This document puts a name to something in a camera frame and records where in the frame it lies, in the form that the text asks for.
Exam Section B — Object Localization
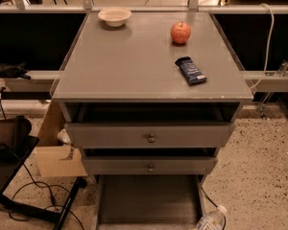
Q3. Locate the clear plastic water bottle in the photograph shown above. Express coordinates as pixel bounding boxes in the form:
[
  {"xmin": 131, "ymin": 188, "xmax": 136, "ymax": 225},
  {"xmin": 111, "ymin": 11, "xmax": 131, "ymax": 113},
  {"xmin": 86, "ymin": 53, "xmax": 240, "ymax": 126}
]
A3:
[{"xmin": 195, "ymin": 205, "xmax": 228, "ymax": 230}]

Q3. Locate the grey drawer cabinet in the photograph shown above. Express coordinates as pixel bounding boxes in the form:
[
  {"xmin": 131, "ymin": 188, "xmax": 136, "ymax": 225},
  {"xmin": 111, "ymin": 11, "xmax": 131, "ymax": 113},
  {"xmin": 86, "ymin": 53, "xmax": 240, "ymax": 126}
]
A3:
[{"xmin": 49, "ymin": 11, "xmax": 254, "ymax": 177}]

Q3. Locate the brass top drawer knob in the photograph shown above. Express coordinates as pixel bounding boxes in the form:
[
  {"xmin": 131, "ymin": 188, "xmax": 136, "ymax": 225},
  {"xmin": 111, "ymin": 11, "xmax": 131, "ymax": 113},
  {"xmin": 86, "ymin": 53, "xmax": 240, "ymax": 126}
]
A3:
[{"xmin": 148, "ymin": 134, "xmax": 156, "ymax": 143}]

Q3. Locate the brass drawer knob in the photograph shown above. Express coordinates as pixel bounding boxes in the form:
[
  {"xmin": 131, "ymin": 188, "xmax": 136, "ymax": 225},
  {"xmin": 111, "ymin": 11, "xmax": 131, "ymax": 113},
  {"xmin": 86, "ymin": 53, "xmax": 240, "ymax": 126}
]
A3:
[
  {"xmin": 148, "ymin": 134, "xmax": 156, "ymax": 143},
  {"xmin": 147, "ymin": 165, "xmax": 154, "ymax": 173}
]

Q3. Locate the grey middle drawer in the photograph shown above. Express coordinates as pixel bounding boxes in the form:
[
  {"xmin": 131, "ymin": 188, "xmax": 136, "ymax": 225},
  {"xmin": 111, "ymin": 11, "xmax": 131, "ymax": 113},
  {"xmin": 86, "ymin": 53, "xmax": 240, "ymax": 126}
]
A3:
[{"xmin": 83, "ymin": 156, "xmax": 217, "ymax": 175}]

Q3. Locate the grey drawer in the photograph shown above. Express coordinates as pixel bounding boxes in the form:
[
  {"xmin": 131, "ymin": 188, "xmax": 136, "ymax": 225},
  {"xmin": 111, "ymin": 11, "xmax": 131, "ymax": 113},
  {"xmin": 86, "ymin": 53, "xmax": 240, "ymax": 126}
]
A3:
[
  {"xmin": 91, "ymin": 175, "xmax": 205, "ymax": 230},
  {"xmin": 65, "ymin": 123, "xmax": 235, "ymax": 149},
  {"xmin": 83, "ymin": 156, "xmax": 217, "ymax": 175}
]

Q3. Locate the brass middle drawer knob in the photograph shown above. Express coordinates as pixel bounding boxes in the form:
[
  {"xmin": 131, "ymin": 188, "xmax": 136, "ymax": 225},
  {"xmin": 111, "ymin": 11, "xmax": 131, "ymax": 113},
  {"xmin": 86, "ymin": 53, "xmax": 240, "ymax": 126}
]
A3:
[{"xmin": 147, "ymin": 165, "xmax": 154, "ymax": 173}]

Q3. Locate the grey top drawer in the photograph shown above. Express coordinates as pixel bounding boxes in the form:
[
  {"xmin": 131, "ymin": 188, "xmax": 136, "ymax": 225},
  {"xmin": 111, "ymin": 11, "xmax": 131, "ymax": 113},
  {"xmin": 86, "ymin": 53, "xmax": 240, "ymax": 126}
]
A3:
[{"xmin": 65, "ymin": 123, "xmax": 235, "ymax": 149}]

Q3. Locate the grey bottom drawer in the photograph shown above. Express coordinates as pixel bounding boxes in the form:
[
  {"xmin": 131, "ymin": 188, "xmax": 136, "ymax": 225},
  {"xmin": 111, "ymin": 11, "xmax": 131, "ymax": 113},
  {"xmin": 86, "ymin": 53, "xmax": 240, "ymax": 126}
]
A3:
[{"xmin": 91, "ymin": 175, "xmax": 205, "ymax": 230}]

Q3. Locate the dark blue snack bar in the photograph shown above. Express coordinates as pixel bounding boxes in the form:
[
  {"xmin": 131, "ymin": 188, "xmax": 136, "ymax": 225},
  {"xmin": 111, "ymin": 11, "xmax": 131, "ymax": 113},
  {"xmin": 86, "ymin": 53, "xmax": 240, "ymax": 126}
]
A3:
[{"xmin": 175, "ymin": 57, "xmax": 206, "ymax": 85}]

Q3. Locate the red apple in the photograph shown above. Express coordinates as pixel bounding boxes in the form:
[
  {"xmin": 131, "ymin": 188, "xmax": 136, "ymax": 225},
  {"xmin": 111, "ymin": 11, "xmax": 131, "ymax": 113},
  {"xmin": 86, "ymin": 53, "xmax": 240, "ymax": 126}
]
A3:
[{"xmin": 170, "ymin": 21, "xmax": 191, "ymax": 44}]

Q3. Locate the white bowl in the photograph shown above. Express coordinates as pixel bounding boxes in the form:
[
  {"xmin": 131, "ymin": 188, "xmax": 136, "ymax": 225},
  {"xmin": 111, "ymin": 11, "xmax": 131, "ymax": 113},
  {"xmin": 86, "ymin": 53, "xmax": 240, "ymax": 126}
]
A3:
[{"xmin": 98, "ymin": 7, "xmax": 132, "ymax": 27}]

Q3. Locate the cardboard box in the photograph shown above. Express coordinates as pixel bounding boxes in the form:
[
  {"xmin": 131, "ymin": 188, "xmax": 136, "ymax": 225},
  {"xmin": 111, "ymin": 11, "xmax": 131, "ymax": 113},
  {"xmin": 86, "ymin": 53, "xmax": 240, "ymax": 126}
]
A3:
[{"xmin": 35, "ymin": 102, "xmax": 87, "ymax": 177}]

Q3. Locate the black monitor stand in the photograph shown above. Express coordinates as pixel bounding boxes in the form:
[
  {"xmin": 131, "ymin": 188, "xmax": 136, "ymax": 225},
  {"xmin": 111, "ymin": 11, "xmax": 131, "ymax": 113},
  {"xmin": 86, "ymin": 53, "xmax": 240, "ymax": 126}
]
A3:
[{"xmin": 0, "ymin": 116, "xmax": 86, "ymax": 230}]

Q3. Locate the black cable by drawer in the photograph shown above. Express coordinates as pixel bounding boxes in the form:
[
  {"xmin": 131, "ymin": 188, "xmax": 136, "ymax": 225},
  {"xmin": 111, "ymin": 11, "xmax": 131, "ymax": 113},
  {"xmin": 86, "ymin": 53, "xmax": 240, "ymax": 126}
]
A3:
[{"xmin": 200, "ymin": 186, "xmax": 228, "ymax": 230}]

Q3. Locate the black floor cable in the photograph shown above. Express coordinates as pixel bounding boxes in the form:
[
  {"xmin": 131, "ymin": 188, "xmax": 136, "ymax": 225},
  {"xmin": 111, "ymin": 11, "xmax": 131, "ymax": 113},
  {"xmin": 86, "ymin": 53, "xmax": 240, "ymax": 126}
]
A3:
[{"xmin": 7, "ymin": 163, "xmax": 86, "ymax": 230}]

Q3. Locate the white hanging cable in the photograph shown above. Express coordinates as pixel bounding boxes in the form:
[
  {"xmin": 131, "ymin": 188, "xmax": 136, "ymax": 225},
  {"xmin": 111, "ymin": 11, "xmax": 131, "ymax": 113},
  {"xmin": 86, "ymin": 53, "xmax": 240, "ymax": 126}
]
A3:
[{"xmin": 249, "ymin": 2, "xmax": 276, "ymax": 91}]

